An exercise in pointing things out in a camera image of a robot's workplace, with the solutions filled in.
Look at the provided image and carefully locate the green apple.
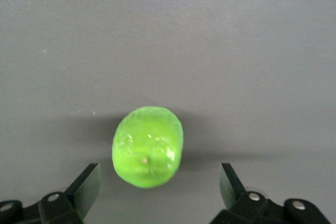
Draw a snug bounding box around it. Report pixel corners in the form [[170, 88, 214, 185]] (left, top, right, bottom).
[[111, 105, 185, 189]]

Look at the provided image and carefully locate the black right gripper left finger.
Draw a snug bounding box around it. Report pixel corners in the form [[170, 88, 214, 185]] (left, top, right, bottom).
[[0, 163, 102, 224]]

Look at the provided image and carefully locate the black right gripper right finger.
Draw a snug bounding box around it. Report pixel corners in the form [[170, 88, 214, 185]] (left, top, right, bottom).
[[209, 162, 332, 224]]

